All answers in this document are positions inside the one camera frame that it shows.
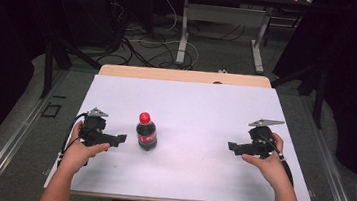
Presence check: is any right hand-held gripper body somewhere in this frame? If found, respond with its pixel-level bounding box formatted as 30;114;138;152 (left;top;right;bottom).
244;117;286;162

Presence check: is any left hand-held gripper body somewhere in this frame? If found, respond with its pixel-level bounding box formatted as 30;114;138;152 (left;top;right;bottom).
76;104;115;150

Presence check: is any cola bottle with red cap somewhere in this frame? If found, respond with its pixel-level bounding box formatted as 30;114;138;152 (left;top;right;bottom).
133;110;161;153

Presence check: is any person's right hand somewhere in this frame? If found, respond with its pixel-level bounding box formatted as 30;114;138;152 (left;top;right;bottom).
238;130;296;191

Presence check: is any person's left hand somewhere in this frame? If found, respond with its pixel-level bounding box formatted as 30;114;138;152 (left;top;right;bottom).
60;119;114;174

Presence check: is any white table cover board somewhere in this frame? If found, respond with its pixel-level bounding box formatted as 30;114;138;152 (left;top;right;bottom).
43;65;325;201

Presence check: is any black metal stand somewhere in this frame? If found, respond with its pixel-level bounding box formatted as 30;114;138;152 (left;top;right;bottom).
266;58;331;130
37;30;106;106

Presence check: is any wooden table edge strip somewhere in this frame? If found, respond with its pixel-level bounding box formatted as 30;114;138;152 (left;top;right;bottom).
97;58;273;94

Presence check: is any white desk in background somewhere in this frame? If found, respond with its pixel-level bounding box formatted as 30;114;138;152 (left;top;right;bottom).
155;0;316;80

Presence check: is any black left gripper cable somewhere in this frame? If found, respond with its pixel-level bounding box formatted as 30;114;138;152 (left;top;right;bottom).
57;110;90;167

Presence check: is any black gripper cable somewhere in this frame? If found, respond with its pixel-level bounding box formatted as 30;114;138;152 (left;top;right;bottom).
253;133;300;188
57;110;90;167

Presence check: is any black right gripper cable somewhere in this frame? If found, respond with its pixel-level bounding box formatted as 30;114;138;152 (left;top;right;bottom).
253;133;300;188

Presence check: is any grey metal floor rail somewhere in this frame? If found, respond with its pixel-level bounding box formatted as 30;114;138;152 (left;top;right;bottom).
289;92;357;201
0;63;70;201

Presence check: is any black floor cable bundle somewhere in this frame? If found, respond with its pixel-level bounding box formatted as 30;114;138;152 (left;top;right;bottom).
94;0;166;70

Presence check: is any white floor cable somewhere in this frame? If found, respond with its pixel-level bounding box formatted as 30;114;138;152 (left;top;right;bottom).
125;0;206;72

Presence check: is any thin black floor cable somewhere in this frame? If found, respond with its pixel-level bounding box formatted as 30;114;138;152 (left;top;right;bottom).
186;17;248;45

